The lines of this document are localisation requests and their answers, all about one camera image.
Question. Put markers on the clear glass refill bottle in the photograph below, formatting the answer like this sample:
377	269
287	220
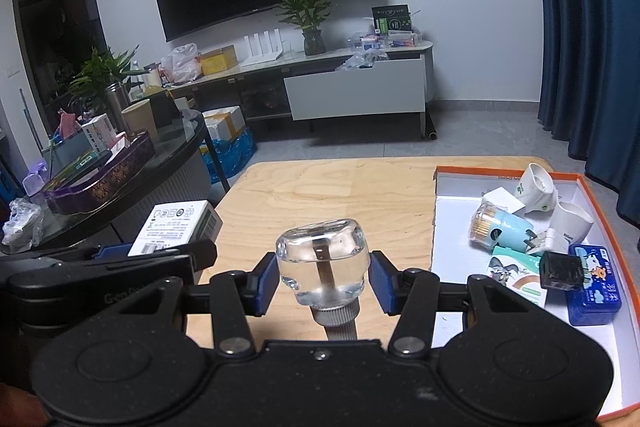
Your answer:
320	257

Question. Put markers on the blue curtain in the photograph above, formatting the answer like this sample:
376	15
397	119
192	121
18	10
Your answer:
590	57

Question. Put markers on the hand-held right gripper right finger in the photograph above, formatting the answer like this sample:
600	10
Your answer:
384	284

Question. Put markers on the black charger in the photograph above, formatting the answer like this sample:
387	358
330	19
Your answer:
562	269

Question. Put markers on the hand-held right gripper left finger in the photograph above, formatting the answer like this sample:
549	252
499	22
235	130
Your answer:
262	284

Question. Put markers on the plant in steel cup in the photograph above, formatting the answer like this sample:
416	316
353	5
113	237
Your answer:
117	107

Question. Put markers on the pink paper item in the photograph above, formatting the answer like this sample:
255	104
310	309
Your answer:
68	127

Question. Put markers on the white router with antennas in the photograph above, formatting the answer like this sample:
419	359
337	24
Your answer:
262	57

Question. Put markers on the white box with orange rim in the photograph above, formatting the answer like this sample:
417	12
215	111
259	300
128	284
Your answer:
450	222

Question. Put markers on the television cabinet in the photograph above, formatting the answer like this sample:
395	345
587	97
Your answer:
429	77

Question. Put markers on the purple patterned tray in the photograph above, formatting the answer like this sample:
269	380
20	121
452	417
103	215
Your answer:
100	192

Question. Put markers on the white cabinet drawer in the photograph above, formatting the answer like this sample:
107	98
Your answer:
355	92

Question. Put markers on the white cube adapter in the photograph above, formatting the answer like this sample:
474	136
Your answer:
502	199

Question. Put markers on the potted plant in dark vase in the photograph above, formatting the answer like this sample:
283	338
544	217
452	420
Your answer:
314	42

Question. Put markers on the small white and pink box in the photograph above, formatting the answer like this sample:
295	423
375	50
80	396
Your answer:
117	143

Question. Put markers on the blue cartoon print box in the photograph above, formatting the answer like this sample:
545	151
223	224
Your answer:
597	292

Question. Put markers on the clear bags in drawer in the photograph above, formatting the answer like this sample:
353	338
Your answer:
362	61

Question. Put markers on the white labelled carton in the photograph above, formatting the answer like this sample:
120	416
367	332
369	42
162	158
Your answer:
175	227

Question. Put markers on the white medicine box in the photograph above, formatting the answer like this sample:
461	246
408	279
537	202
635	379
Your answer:
97	132

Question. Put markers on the purple plastic cup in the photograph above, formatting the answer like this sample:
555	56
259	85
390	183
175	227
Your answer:
35	179

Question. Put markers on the clear plastic storage boxes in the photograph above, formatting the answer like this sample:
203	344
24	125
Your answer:
395	41

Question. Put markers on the black roll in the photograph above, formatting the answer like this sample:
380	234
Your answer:
432	129

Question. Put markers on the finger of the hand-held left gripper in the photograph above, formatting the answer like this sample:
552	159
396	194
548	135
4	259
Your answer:
140	253

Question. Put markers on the black round side table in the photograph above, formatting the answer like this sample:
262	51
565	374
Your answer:
185	137

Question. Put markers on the light blue toothpick holder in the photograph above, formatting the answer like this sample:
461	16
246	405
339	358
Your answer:
505	227

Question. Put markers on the white plastic bag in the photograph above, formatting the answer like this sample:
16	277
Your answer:
180	67

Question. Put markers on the crumpled clear plastic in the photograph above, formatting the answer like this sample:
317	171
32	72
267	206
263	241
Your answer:
22	227

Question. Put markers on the blue water bottle pack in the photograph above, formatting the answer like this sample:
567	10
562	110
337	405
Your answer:
230	157

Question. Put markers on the black and green box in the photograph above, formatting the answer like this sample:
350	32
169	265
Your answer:
392	19

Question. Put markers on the teal bandage box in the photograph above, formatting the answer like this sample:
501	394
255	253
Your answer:
510	272

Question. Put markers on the white and yellow cardboard box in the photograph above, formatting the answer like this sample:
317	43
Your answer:
225	122

